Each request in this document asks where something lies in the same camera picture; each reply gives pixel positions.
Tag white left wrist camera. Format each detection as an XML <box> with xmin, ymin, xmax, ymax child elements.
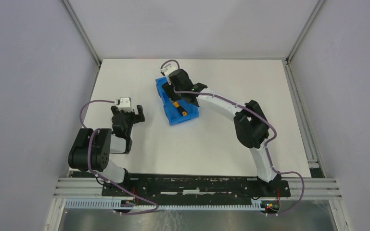
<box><xmin>115</xmin><ymin>97</ymin><xmax>134</xmax><ymax>113</ymax></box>

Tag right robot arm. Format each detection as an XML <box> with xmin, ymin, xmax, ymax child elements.
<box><xmin>160</xmin><ymin>67</ymin><xmax>281</xmax><ymax>192</ymax></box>

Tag aluminium front frame rails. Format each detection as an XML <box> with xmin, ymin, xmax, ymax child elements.
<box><xmin>53</xmin><ymin>178</ymin><xmax>342</xmax><ymax>200</ymax></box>

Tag white slotted cable duct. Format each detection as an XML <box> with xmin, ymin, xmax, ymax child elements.
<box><xmin>64</xmin><ymin>199</ymin><xmax>265</xmax><ymax>212</ymax></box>

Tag aluminium corner post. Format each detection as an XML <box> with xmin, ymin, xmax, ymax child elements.
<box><xmin>60</xmin><ymin>0</ymin><xmax>102</xmax><ymax>68</ymax></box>
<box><xmin>285</xmin><ymin>0</ymin><xmax>327</xmax><ymax>64</ymax></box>

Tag right aluminium corner post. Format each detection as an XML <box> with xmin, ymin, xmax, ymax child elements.
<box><xmin>285</xmin><ymin>0</ymin><xmax>327</xmax><ymax>64</ymax></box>

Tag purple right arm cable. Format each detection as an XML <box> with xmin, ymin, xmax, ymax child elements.
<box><xmin>160</xmin><ymin>59</ymin><xmax>305</xmax><ymax>217</ymax></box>

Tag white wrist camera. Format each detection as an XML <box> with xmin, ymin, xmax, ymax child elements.
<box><xmin>160</xmin><ymin>64</ymin><xmax>179</xmax><ymax>85</ymax></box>
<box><xmin>115</xmin><ymin>97</ymin><xmax>134</xmax><ymax>113</ymax></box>

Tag blue plastic bin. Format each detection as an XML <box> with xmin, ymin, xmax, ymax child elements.
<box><xmin>155</xmin><ymin>77</ymin><xmax>199</xmax><ymax>126</ymax></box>

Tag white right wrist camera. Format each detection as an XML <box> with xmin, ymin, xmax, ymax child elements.
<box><xmin>160</xmin><ymin>64</ymin><xmax>179</xmax><ymax>85</ymax></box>

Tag orange black handled screwdriver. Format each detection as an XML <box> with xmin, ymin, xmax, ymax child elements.
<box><xmin>172</xmin><ymin>101</ymin><xmax>187</xmax><ymax>116</ymax></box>

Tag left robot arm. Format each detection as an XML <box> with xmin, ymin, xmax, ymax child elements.
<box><xmin>68</xmin><ymin>105</ymin><xmax>145</xmax><ymax>183</ymax></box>

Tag left aluminium corner post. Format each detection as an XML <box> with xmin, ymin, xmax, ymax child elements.
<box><xmin>60</xmin><ymin>0</ymin><xmax>102</xmax><ymax>68</ymax></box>

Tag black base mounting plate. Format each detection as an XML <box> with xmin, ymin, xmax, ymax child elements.
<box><xmin>70</xmin><ymin>171</ymin><xmax>291</xmax><ymax>206</ymax></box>

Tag right aluminium side rail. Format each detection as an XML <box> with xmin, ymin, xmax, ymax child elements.
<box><xmin>282</xmin><ymin>59</ymin><xmax>325</xmax><ymax>178</ymax></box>

